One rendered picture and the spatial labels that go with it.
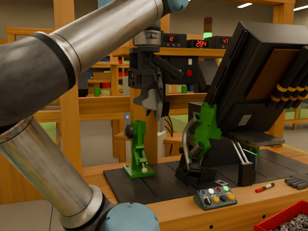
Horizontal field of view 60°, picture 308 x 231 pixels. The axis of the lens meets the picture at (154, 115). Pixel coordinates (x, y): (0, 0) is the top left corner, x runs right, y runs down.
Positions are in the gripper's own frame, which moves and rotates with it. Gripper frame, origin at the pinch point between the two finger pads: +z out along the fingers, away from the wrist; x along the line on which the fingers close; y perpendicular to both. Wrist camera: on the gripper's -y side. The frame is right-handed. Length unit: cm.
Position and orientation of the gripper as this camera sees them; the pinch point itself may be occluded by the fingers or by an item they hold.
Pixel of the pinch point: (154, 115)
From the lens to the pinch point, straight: 81.2
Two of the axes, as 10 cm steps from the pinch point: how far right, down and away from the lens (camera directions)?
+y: -9.3, 0.6, -3.5
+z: 0.0, 9.8, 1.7
